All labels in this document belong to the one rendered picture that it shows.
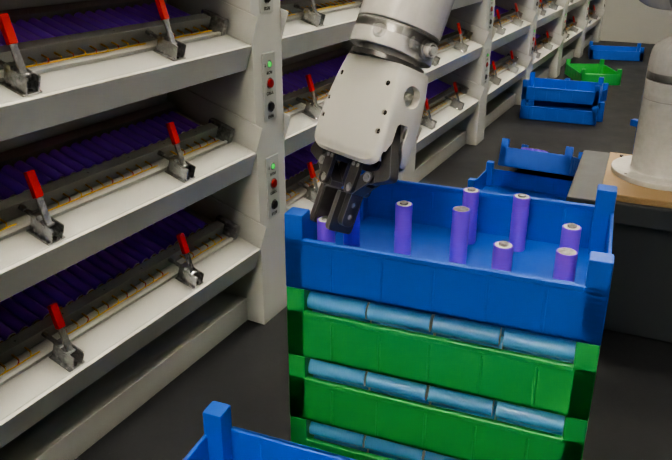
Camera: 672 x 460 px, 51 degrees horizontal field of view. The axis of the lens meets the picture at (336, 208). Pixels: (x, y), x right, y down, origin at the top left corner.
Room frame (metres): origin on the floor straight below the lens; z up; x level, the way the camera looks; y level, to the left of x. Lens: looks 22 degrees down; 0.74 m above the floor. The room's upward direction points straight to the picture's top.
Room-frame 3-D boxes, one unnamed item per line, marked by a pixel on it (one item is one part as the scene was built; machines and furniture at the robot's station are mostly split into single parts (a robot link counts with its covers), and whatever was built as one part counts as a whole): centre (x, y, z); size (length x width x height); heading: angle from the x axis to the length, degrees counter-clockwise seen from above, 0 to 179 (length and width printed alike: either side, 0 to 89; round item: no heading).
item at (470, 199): (0.72, -0.15, 0.44); 0.02 x 0.02 x 0.06
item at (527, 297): (0.66, -0.13, 0.44); 0.30 x 0.20 x 0.08; 69
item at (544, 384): (0.66, -0.13, 0.36); 0.30 x 0.20 x 0.08; 69
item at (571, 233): (0.62, -0.23, 0.44); 0.02 x 0.02 x 0.06
